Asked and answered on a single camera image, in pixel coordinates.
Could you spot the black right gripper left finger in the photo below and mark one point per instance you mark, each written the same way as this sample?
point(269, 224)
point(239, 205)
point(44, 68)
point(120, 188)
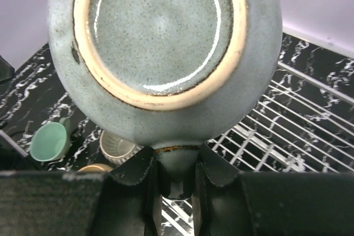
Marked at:
point(125, 201)

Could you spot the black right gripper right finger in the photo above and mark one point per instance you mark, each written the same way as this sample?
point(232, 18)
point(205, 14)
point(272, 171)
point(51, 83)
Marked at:
point(227, 201)

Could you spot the tan glazed ceramic mug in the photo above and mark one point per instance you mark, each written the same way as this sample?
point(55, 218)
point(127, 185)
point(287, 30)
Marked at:
point(96, 168)

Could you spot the white ribbed ceramic mug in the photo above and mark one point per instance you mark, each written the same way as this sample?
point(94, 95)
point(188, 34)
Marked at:
point(115, 149)

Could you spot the grey-blue speckled ceramic mug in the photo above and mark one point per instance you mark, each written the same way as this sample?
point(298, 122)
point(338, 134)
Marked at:
point(167, 74)

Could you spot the mint green cup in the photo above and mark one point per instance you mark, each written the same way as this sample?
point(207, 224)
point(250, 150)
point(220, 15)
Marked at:
point(51, 141)

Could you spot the black marble pattern mat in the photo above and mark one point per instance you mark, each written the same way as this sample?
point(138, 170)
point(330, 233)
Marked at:
point(35, 97)

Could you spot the silver wire dish rack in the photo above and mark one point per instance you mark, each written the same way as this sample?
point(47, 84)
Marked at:
point(302, 123)

